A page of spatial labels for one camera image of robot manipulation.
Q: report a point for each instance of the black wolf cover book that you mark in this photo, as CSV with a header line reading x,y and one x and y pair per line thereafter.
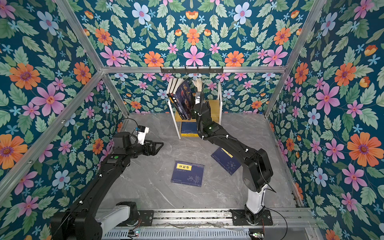
x,y
173,98

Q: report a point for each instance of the dark book orange calligraphy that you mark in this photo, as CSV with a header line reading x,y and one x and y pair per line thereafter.
x,y
183,95

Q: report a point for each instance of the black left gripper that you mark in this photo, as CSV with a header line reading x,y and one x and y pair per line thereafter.
x,y
153,150

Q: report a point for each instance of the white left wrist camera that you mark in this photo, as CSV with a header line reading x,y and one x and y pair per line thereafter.
x,y
142,131

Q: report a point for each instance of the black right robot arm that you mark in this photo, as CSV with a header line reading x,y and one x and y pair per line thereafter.
x,y
257,169

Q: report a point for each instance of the blue book yellow label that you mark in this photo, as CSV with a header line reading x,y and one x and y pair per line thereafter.
x,y
189,127

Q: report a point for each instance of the aluminium mounting rail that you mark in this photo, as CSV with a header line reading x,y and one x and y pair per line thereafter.
x,y
197,219

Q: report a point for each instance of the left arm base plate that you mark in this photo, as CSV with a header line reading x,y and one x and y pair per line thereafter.
x,y
144,218

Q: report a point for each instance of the dark patterned book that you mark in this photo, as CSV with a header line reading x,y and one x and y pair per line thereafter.
x,y
199,85

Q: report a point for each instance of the white wooden book shelf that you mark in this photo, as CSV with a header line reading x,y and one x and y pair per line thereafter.
x,y
203,127

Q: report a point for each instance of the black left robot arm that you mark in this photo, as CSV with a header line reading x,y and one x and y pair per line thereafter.
x,y
79,222

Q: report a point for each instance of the black book on shelf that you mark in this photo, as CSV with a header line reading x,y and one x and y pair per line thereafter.
x,y
171,80

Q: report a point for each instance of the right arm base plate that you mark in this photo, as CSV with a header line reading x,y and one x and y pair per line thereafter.
x,y
240,217

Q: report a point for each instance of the small dark blue book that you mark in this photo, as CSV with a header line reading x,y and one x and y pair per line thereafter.
x,y
226,160

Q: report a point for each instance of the black hook rail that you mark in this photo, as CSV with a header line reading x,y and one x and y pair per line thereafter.
x,y
192,70

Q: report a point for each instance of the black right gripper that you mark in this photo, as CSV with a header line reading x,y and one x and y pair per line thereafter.
x,y
195,112

